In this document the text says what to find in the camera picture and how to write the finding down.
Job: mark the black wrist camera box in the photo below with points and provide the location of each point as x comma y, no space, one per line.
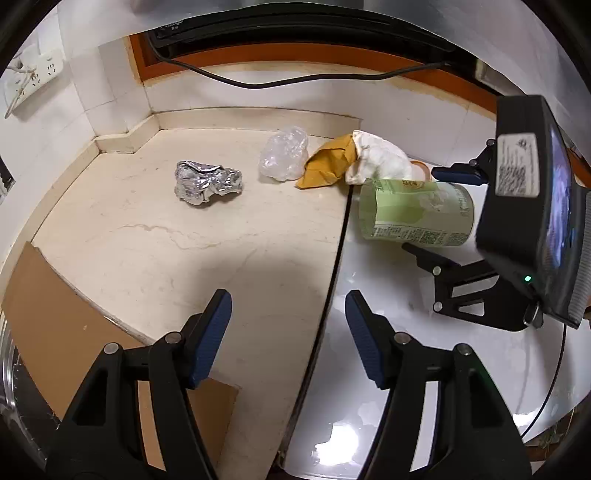
535,224

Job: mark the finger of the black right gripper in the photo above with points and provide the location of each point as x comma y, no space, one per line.
477,171
448,275

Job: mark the crumpled aluminium foil ball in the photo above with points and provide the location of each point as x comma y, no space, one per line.
197,182

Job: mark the white wall socket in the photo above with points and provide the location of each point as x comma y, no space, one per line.
27,73

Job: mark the white paper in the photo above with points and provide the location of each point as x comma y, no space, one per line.
377,159

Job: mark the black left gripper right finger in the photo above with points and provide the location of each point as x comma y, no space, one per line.
475,436

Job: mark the yellow-brown paper bag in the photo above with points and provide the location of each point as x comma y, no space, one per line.
329,163

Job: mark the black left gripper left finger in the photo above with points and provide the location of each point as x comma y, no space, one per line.
100,435

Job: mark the crumpled clear plastic wrap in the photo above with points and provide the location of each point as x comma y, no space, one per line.
284,156

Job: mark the green plastic cup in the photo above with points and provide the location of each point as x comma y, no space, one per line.
432,214

